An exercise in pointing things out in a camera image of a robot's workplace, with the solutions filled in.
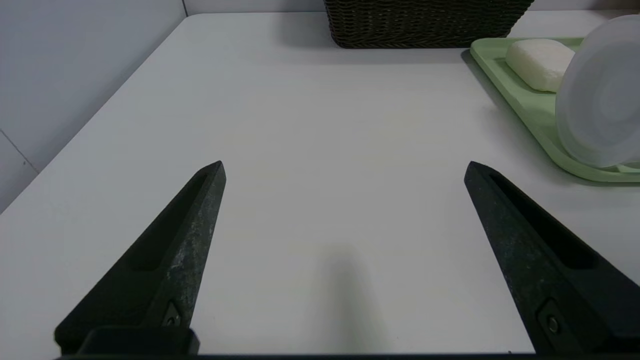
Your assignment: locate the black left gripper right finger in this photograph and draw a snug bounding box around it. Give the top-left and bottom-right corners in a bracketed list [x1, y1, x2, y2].
[464, 161, 640, 355]

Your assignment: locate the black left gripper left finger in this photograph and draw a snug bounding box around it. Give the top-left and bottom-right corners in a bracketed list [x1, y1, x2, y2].
[54, 161, 227, 355]

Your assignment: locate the dark brown wicker basket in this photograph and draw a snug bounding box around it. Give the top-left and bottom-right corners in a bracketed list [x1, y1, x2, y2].
[324, 0, 535, 49]

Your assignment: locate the light green plastic tray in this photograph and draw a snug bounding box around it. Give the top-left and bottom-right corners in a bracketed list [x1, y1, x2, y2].
[470, 37, 640, 183]

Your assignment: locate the white soap bar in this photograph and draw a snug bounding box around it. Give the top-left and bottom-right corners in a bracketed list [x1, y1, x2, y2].
[505, 39, 576, 93]

